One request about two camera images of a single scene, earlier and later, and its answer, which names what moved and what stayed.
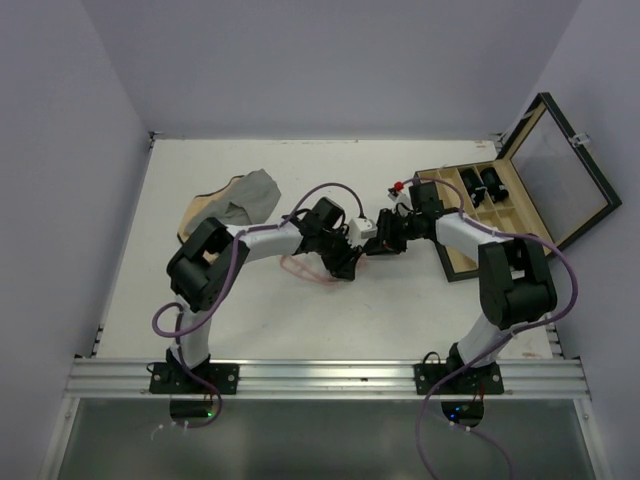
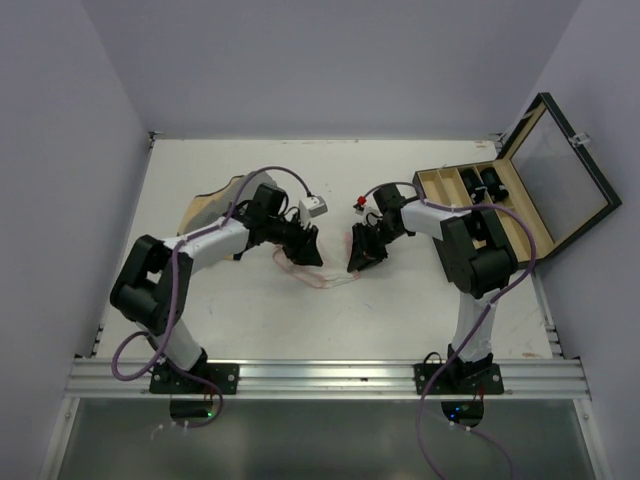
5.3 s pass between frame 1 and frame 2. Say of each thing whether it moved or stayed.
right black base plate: stayed
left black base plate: stayed
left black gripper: moved
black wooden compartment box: stayed
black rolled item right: stayed
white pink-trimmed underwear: moved
